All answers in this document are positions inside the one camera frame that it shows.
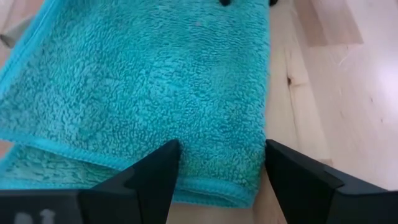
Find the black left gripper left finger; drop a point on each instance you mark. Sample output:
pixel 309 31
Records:
pixel 93 205

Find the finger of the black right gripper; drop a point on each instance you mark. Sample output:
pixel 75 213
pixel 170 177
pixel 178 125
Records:
pixel 273 2
pixel 225 2

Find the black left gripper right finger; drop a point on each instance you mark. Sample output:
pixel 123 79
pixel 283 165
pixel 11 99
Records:
pixel 326 202

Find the teal microfiber towel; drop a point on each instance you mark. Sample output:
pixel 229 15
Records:
pixel 140 77

